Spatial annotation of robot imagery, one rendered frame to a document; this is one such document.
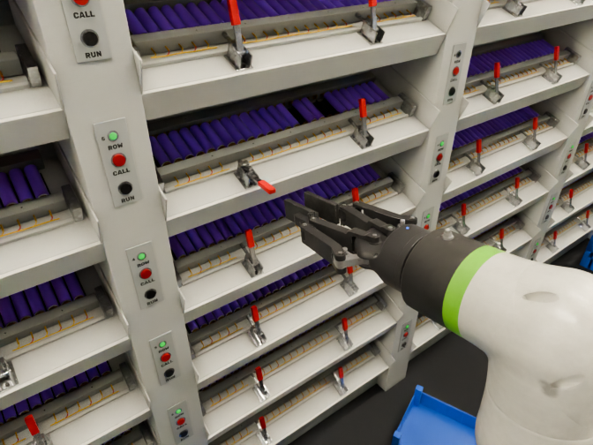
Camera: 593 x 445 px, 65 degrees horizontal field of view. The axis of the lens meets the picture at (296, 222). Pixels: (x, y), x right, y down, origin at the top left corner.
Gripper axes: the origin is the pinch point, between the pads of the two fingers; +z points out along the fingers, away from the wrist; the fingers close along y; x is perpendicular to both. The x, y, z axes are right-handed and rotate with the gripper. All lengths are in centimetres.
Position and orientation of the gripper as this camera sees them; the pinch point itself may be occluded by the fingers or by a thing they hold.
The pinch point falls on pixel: (311, 211)
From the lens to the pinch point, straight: 64.9
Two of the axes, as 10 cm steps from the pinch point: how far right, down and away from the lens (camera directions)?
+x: -1.0, -8.9, -4.5
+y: 8.0, -3.3, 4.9
